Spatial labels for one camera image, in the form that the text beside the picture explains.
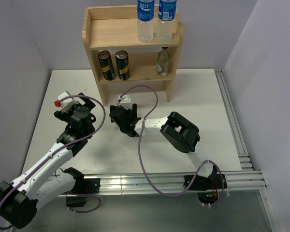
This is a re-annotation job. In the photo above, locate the clear glass bottle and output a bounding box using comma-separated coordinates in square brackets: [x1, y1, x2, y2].
[156, 47, 171, 76]

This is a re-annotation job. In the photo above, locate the black can yellow label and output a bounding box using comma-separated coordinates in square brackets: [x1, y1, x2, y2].
[115, 50, 130, 81]

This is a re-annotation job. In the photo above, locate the blue label water bottle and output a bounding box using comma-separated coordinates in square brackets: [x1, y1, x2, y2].
[157, 0, 177, 42]

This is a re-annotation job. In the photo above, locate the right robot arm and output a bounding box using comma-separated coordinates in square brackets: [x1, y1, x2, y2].
[109, 104, 217, 189]

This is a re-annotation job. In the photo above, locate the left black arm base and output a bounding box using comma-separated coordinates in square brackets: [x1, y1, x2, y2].
[65, 178, 102, 212]

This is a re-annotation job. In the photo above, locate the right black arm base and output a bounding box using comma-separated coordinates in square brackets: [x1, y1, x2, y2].
[188, 174, 228, 206]

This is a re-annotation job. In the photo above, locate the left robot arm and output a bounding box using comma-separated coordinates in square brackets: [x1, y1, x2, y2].
[0, 91, 101, 231]

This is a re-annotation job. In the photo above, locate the wooden two-tier shelf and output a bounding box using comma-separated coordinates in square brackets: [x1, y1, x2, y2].
[82, 5, 184, 105]

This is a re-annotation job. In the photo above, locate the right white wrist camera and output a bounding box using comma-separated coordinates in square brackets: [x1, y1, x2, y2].
[117, 94, 132, 110]

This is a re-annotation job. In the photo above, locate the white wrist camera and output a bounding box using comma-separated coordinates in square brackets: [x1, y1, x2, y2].
[54, 91, 78, 113]
[117, 94, 132, 110]

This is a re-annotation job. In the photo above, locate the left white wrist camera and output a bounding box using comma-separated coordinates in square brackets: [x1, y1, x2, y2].
[54, 91, 78, 113]

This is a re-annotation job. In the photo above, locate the aluminium side rail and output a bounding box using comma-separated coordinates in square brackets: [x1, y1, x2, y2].
[215, 69, 281, 232]

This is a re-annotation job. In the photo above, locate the aluminium front rail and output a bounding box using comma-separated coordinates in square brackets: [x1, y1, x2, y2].
[45, 170, 266, 196]

